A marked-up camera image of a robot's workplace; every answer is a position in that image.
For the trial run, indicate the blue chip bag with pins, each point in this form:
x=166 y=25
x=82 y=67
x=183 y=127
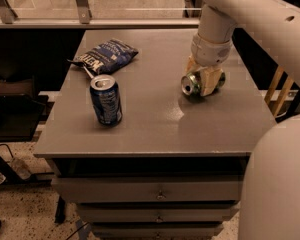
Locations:
x=106 y=58

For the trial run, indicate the black chair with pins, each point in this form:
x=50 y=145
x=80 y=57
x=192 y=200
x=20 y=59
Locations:
x=20 y=110

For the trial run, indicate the bottom grey drawer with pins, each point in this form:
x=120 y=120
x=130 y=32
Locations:
x=156 y=231

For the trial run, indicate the middle grey drawer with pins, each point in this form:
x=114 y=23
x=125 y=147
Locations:
x=157 y=214

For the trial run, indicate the green soda can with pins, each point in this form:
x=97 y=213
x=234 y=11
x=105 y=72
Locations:
x=191 y=83

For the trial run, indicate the grey drawer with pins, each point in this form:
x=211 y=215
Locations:
x=157 y=214
x=156 y=231
x=147 y=189

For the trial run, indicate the top grey drawer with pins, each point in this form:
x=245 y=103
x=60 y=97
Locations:
x=147 y=189

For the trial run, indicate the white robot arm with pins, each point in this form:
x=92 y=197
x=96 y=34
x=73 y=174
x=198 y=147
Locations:
x=270 y=200

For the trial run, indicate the blue soda can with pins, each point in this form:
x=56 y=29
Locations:
x=105 y=97

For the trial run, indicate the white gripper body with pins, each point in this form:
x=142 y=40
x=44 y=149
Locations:
x=210 y=53

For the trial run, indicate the metal window rail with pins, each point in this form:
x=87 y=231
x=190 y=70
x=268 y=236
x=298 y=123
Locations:
x=95 y=14

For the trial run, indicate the clear plastic bottle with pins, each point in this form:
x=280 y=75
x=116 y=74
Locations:
x=20 y=168

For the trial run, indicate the grey drawer cabinet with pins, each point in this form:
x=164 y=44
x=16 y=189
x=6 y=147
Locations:
x=162 y=133

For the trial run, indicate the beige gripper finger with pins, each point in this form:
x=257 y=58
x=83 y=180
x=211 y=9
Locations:
x=192 y=65
x=210 y=77

